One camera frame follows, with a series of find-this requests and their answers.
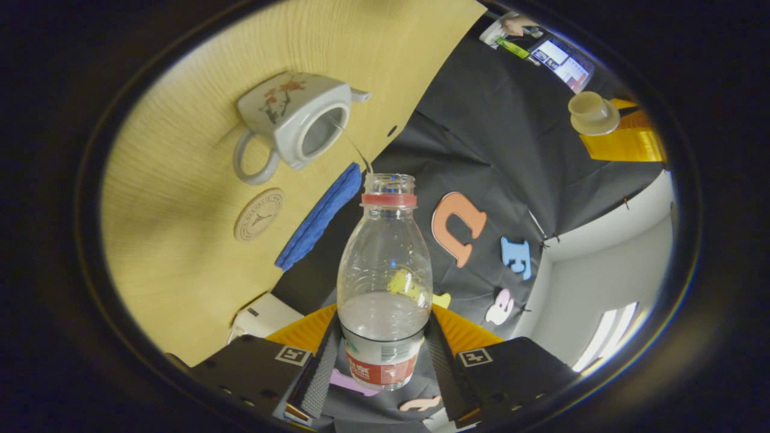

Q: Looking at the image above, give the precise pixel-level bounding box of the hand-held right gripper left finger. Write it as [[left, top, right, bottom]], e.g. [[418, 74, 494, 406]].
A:
[[189, 304, 340, 422]]

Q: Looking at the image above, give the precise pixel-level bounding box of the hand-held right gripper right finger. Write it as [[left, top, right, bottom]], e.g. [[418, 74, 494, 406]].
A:
[[424, 304, 579, 429]]

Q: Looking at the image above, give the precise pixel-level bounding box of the clear plastic water bottle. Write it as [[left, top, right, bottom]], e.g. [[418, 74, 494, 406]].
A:
[[337, 173, 434, 392]]

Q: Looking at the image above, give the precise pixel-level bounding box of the round wooden coaster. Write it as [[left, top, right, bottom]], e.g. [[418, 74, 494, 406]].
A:
[[233, 188, 284, 242]]

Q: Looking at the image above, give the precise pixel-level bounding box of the white ceramic teacup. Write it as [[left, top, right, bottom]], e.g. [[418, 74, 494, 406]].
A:
[[233, 71, 372, 185]]

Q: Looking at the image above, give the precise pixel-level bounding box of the green drink bottle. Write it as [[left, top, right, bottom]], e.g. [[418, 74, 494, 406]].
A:
[[494, 37, 531, 60]]

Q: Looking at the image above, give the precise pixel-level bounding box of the white toaster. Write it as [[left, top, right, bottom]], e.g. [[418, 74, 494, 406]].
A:
[[227, 293, 304, 345]]

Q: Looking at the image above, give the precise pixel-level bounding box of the computer monitor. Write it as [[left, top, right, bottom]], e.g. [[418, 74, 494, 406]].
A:
[[529, 36, 596, 94]]

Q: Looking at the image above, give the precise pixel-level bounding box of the black backdrop cloth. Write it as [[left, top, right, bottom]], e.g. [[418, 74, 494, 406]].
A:
[[271, 18, 665, 433]]

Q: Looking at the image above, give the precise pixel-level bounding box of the blue folded towel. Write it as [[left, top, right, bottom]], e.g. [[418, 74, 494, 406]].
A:
[[275, 162, 363, 272]]

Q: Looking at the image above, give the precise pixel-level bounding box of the ceiling light panel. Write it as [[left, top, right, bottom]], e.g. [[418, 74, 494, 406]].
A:
[[571, 301, 639, 372]]

